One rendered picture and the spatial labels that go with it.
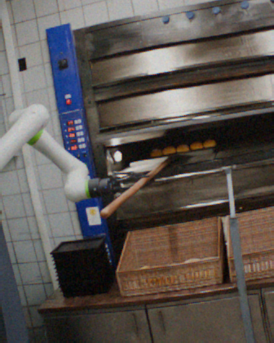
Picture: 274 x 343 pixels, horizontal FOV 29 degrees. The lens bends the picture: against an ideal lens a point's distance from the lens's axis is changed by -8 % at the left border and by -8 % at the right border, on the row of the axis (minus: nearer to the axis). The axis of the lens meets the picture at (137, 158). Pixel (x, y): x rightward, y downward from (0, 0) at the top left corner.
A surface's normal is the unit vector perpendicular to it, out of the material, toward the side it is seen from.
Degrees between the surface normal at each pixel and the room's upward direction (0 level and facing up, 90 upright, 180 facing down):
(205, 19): 90
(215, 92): 70
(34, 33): 90
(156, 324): 90
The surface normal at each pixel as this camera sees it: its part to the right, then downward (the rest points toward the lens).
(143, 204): -0.24, -0.24
